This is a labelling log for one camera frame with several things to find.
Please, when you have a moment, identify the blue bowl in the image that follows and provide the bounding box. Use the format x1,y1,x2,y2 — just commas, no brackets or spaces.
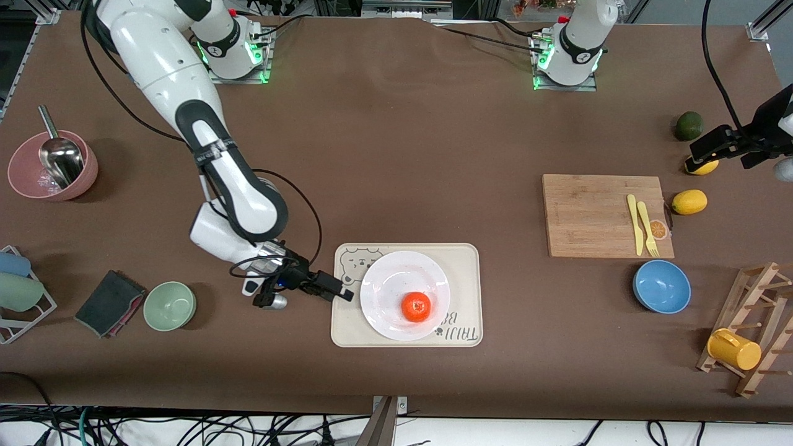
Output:
633,260,692,315

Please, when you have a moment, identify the light blue cup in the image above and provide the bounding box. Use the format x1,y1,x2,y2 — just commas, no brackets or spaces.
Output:
0,251,32,278

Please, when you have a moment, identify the pale green bowl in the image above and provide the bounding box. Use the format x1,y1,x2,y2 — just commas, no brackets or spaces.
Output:
143,281,197,333

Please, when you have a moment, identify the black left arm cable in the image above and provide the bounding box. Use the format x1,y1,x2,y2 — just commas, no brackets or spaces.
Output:
701,0,744,131

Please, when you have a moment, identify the yellow plastic knife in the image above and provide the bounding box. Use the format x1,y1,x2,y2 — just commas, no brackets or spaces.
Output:
626,194,645,256

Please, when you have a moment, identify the pink cloth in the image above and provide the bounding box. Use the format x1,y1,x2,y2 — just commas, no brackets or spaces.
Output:
105,290,148,339

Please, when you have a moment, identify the pink bowl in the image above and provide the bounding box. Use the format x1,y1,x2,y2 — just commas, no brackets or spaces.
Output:
7,129,99,202

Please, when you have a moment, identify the yellow mug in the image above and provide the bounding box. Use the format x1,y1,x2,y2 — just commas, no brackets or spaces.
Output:
707,328,763,372

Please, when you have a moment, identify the wooden cutting board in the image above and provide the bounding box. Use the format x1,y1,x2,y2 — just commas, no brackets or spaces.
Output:
542,173,676,260

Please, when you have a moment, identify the aluminium stand strut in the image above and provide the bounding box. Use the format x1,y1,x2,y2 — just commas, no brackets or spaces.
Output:
356,395,410,446

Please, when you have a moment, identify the green avocado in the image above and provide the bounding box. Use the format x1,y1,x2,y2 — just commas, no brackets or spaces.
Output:
675,111,704,142

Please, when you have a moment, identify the white wire rack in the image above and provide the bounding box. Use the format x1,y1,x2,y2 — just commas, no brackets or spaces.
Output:
0,245,58,345

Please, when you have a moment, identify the pale green cup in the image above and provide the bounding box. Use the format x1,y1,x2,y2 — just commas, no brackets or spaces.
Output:
0,273,45,312

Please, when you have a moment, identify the metal scoop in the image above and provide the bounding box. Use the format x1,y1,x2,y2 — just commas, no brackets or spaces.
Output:
37,105,85,190

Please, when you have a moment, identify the white round plate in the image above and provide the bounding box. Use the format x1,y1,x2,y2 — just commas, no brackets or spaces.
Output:
360,250,451,342

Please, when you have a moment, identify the cream tray with bear print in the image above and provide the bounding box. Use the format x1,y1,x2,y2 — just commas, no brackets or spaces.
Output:
330,242,484,348

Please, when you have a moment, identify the black table cable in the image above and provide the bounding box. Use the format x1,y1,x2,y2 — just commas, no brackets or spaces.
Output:
431,17,546,56

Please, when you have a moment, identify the wooden drying rack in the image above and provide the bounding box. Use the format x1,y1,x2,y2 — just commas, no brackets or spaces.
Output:
696,261,793,399

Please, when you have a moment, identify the yellow plastic fork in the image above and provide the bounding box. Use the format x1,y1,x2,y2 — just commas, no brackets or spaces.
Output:
637,201,660,258

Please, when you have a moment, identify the orange mandarin fruit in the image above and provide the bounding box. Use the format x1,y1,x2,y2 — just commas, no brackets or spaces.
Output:
401,291,432,323

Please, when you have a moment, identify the dark grey cloth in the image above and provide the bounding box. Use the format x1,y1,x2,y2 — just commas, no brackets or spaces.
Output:
74,269,148,339

